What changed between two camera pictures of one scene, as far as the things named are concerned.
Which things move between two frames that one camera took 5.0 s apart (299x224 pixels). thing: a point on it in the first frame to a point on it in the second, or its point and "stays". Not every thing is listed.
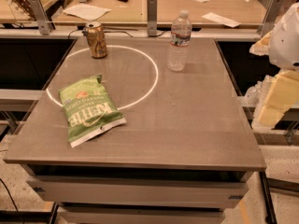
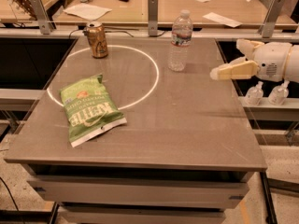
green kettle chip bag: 89,111 stays
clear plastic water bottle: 180,35 stays
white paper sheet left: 86,11 stays
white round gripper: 286,42 to 270,62
